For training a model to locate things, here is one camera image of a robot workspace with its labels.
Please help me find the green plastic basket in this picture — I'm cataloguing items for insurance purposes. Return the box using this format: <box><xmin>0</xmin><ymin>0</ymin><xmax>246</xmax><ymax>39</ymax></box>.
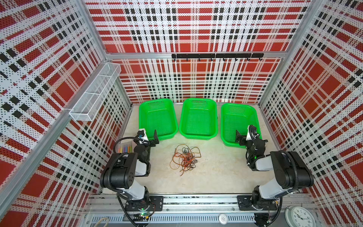
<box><xmin>179</xmin><ymin>98</ymin><xmax>218</xmax><ymax>140</ymax></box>
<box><xmin>221</xmin><ymin>103</ymin><xmax>262</xmax><ymax>148</ymax></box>
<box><xmin>139</xmin><ymin>98</ymin><xmax>178</xmax><ymax>141</ymax></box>

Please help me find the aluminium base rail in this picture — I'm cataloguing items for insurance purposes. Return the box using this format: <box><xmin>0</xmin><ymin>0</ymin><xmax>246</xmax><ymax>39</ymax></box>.
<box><xmin>85</xmin><ymin>193</ymin><xmax>315</xmax><ymax>225</ymax></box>

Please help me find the right green plastic basket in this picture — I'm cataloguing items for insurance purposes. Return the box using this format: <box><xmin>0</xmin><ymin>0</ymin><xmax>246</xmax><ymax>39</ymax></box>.
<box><xmin>221</xmin><ymin>103</ymin><xmax>262</xmax><ymax>148</ymax></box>

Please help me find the white analog clock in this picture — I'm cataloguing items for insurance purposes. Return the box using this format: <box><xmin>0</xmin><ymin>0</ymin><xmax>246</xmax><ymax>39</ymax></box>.
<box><xmin>285</xmin><ymin>206</ymin><xmax>316</xmax><ymax>227</ymax></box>

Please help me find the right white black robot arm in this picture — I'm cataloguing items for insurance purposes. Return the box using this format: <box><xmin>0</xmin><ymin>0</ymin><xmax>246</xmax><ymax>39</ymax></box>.
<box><xmin>235</xmin><ymin>125</ymin><xmax>314</xmax><ymax>211</ymax></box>

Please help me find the black hook rail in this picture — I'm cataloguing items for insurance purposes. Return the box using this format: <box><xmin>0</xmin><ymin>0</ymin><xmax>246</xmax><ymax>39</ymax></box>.
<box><xmin>171</xmin><ymin>53</ymin><xmax>264</xmax><ymax>60</ymax></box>

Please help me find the orange cable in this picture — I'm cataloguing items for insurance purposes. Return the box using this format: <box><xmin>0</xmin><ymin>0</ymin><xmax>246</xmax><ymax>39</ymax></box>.
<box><xmin>170</xmin><ymin>144</ymin><xmax>202</xmax><ymax>175</ymax></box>

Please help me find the white wire mesh shelf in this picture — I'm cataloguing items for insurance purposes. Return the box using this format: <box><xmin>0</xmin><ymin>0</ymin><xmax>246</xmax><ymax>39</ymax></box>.
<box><xmin>70</xmin><ymin>62</ymin><xmax>121</xmax><ymax>122</ymax></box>

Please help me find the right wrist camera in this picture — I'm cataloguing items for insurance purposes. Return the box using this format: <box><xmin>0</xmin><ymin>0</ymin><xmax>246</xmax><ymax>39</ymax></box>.
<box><xmin>246</xmin><ymin>125</ymin><xmax>260</xmax><ymax>141</ymax></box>

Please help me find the white round knob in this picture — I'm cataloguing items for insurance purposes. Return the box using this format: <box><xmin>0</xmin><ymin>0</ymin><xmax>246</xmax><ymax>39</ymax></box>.
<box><xmin>218</xmin><ymin>213</ymin><xmax>228</xmax><ymax>225</ymax></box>

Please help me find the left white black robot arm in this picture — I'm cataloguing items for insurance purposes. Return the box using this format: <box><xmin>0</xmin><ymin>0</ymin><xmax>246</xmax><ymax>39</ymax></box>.
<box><xmin>100</xmin><ymin>129</ymin><xmax>163</xmax><ymax>212</ymax></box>

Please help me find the colourful marker box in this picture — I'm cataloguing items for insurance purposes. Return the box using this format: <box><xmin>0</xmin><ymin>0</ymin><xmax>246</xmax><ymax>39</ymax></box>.
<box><xmin>115</xmin><ymin>140</ymin><xmax>137</xmax><ymax>153</ymax></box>

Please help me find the left green plastic basket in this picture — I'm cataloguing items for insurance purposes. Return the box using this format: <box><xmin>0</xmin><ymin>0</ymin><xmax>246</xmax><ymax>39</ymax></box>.
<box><xmin>139</xmin><ymin>98</ymin><xmax>178</xmax><ymax>141</ymax></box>

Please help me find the middle green plastic basket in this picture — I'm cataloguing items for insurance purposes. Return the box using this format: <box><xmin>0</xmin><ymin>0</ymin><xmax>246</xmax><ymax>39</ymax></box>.
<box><xmin>179</xmin><ymin>98</ymin><xmax>218</xmax><ymax>140</ymax></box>

